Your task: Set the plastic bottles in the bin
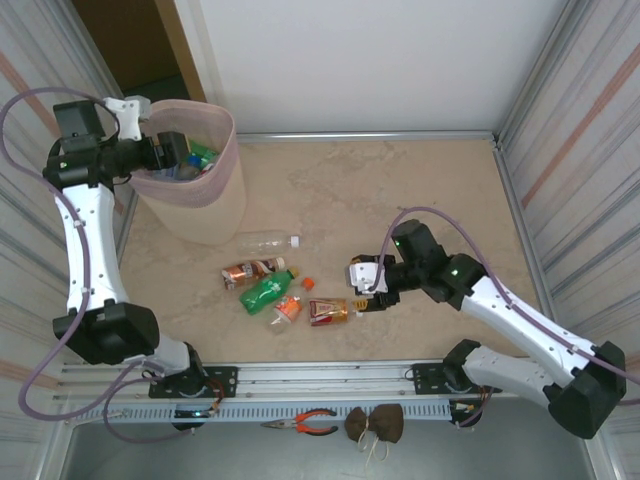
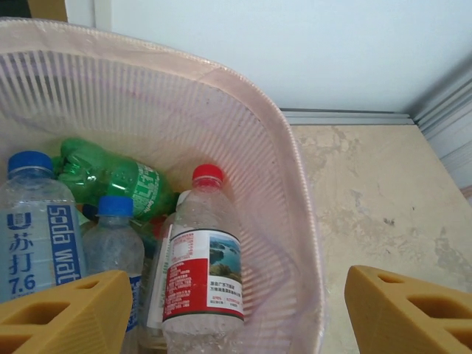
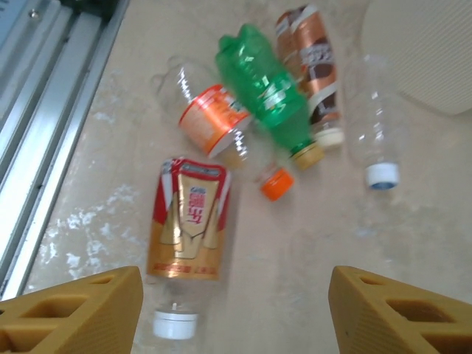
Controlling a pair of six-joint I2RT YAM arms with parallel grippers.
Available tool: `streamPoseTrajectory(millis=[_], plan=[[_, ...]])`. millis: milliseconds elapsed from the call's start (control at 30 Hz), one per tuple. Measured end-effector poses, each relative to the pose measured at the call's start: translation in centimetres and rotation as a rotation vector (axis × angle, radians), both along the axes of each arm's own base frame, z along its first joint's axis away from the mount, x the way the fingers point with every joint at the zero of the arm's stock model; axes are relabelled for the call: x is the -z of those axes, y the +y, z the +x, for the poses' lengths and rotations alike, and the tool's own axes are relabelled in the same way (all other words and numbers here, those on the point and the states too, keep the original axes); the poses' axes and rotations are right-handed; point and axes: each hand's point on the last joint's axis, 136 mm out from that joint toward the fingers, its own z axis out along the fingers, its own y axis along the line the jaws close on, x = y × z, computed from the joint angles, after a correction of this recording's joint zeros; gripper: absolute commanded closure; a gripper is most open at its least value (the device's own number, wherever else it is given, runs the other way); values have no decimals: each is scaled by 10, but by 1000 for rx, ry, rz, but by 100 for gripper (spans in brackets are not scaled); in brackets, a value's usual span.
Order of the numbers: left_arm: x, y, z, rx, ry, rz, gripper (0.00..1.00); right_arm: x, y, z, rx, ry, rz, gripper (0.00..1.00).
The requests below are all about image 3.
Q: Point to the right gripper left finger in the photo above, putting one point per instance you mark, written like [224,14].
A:
[73,317]

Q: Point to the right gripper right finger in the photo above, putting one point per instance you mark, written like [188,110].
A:
[398,321]

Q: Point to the red gold label bottle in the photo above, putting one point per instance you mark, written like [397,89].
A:
[188,228]

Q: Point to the clear bottle white cap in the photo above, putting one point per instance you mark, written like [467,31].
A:
[372,121]

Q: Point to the orange label bottle orange cap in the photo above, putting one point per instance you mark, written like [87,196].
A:
[210,118]

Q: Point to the green plastic soda bottle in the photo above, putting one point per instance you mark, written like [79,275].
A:
[265,85]

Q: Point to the brown copper label bottle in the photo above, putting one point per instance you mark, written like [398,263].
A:
[313,55]

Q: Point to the beige ribbed plastic bin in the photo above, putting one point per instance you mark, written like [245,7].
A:
[424,48]

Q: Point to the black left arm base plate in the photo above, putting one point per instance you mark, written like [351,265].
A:
[92,5]

